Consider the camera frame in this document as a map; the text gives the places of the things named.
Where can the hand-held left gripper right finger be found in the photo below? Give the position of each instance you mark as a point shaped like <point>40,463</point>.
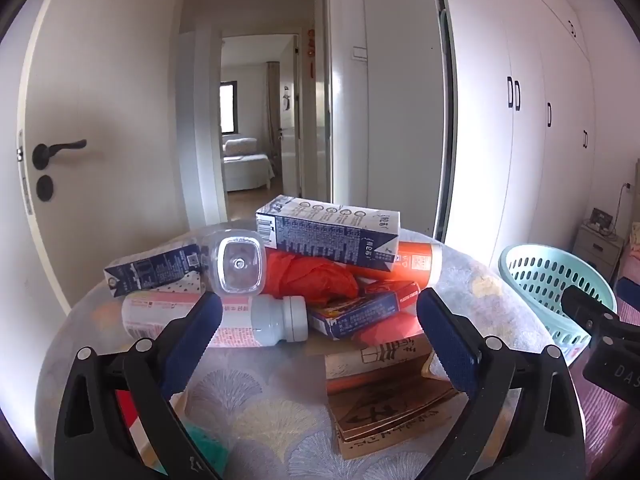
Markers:
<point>445,345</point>

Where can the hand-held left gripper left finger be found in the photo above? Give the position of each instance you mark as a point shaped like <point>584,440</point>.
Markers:
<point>200,332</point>

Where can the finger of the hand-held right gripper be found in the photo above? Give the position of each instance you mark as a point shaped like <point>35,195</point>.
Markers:
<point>585,307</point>

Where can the pink label white bottle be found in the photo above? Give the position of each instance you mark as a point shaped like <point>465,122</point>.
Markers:
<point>150,310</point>

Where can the teal plastic basket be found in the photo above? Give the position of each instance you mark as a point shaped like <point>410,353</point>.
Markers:
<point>530,270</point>

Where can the clear plastic bottle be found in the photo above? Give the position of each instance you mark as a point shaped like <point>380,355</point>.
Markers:
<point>237,262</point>

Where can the small navy milk carton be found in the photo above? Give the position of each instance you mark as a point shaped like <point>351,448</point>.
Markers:
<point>145,270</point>

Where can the brown cardboard box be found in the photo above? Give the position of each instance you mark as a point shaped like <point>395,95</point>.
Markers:
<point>385,405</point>

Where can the red blue cardboard box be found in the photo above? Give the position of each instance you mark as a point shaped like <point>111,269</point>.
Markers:
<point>360,315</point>

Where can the orange paper cup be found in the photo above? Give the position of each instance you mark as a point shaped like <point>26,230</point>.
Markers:
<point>415,260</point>

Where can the orange plastic bag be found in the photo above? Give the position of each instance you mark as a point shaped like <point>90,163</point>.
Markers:
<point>305,275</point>

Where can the large blue white milk carton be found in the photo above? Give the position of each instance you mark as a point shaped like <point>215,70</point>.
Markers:
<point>320,235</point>

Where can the dotted white packet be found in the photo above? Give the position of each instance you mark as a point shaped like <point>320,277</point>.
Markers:
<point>175,287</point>

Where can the white nightstand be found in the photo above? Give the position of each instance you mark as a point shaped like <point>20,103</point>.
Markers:
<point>597,250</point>

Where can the pink blanket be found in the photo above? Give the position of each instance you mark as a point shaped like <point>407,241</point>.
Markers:
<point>612,435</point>

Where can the dark device on nightstand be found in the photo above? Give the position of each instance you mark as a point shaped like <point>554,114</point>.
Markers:
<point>601,217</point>

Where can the red packet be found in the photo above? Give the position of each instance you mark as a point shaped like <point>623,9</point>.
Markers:
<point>134,417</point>

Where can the green packet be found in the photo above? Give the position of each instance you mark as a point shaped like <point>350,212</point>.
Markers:
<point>205,447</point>

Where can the white bed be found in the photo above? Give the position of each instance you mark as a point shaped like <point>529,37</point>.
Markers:
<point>247,165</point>

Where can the black round door lock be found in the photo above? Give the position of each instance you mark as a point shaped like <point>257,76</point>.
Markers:
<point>45,188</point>

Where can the dark framed window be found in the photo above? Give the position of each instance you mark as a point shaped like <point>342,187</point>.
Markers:
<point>228,107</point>

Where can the beige curtain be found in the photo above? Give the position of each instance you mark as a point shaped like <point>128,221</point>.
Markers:
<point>273,110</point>

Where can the white sliding door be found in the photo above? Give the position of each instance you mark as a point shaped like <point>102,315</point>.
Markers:
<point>395,110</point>

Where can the white room door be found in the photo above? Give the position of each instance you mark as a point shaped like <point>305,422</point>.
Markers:
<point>110,85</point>

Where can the white wardrobe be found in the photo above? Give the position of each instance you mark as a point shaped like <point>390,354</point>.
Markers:
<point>530,35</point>

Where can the white light switch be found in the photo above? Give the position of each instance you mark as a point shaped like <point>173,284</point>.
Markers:
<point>359,53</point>

